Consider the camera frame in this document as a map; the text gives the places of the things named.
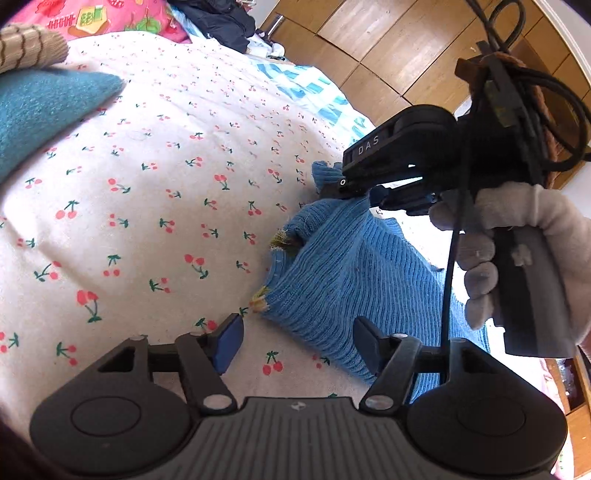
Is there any small white cloth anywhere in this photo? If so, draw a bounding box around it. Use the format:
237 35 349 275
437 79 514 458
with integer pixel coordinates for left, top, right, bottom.
250 36 288 59

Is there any wooden wardrobe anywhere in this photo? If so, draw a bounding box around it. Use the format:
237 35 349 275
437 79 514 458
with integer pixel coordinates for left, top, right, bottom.
249 0 591 191

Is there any cherry print bed sheet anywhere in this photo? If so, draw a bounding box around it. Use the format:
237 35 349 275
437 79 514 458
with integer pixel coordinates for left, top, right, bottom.
0 31 509 444

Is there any teal cloth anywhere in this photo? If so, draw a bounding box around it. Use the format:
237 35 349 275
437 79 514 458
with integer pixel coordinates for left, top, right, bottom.
0 69 126 184

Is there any wooden cabinet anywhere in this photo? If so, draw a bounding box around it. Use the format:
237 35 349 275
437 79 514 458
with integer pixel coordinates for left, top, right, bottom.
542 342 591 467

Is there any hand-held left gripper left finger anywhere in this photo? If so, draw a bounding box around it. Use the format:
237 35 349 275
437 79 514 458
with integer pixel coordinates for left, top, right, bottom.
97 313 245 414

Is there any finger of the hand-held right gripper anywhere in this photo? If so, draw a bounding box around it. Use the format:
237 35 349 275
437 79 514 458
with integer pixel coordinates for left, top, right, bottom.
372 184 445 217
323 175 371 200

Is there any beige striped sweater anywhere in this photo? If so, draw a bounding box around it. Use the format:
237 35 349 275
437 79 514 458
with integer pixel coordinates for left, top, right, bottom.
0 23 70 75

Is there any person's right hand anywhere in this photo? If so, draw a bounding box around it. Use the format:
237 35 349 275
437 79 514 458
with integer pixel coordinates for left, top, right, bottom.
428 181 591 347

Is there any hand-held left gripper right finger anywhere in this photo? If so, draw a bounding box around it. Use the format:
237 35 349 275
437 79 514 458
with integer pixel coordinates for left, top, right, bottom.
353 316 502 414

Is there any thin black cable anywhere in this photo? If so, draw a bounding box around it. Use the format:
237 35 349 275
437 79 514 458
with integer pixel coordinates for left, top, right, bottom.
438 60 490 387

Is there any blue geometric print blanket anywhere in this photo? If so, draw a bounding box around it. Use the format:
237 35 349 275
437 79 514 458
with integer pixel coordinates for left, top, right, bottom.
252 60 378 145

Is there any blue striped knit sweater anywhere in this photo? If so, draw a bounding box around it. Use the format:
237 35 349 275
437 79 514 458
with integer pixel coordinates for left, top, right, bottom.
249 161 491 400

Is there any dark navy jacket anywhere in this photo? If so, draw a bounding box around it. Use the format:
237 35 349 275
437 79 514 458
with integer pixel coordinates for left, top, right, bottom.
171 0 257 54

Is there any pink printed pillow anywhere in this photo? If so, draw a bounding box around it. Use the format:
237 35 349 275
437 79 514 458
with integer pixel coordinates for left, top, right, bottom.
9 0 193 45

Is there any black cable loop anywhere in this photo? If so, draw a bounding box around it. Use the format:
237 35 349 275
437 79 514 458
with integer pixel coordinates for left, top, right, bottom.
464 0 591 163

